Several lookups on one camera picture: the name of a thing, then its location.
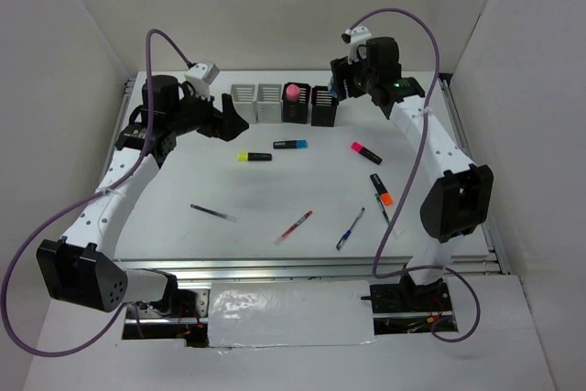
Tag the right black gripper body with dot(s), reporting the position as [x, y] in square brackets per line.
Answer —
[355, 75]

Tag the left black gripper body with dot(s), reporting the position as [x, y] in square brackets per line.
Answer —
[198, 115]

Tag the pink cap glue bottle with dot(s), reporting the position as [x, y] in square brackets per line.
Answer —
[292, 93]

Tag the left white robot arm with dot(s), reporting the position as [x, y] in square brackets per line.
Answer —
[79, 268]

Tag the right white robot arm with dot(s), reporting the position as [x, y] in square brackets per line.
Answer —
[458, 200]

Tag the right black slotted container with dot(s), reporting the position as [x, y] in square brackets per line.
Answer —
[323, 107]

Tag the black slotted container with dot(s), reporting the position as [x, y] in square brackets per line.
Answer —
[323, 107]
[297, 113]

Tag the left white slotted container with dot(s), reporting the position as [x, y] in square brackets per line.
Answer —
[244, 101]

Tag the white slotted container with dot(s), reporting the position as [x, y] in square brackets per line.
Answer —
[244, 101]
[269, 103]

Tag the yellow highlighter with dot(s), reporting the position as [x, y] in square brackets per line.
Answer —
[253, 157]

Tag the left black slotted container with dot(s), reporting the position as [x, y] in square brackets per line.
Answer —
[297, 113]

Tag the blue highlighter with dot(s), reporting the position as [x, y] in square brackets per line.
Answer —
[290, 144]

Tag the pink highlighter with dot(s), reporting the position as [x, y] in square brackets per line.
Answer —
[365, 152]

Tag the dark purple pen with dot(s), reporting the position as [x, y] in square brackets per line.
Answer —
[214, 213]

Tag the green pen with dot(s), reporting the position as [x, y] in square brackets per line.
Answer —
[384, 213]

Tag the orange highlighter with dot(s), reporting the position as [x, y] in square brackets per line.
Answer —
[381, 190]

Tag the red pen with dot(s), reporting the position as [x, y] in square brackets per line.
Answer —
[282, 237]

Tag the blue pen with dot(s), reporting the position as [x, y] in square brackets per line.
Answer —
[349, 231]

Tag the white taped cover panel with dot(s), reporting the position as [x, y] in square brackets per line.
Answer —
[290, 314]

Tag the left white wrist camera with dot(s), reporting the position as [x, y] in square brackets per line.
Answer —
[201, 77]

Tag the aluminium frame rail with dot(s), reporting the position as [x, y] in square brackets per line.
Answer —
[327, 177]

